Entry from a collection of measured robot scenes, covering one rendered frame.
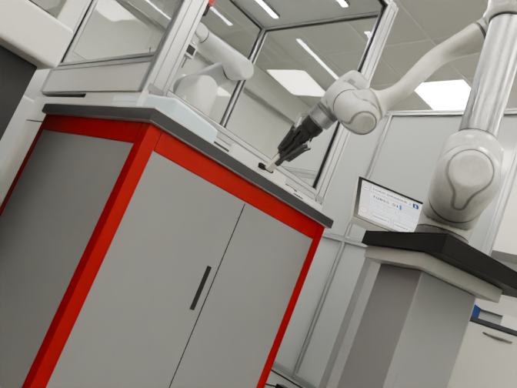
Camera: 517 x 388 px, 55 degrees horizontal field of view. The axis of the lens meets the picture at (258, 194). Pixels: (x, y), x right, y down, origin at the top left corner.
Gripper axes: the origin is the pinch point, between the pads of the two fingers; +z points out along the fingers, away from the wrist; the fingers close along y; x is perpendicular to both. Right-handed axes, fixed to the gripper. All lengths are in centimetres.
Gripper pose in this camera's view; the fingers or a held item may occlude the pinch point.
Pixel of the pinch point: (275, 162)
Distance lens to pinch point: 174.2
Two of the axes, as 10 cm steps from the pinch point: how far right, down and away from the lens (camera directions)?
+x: -6.4, -3.8, -6.7
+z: -6.9, 6.6, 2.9
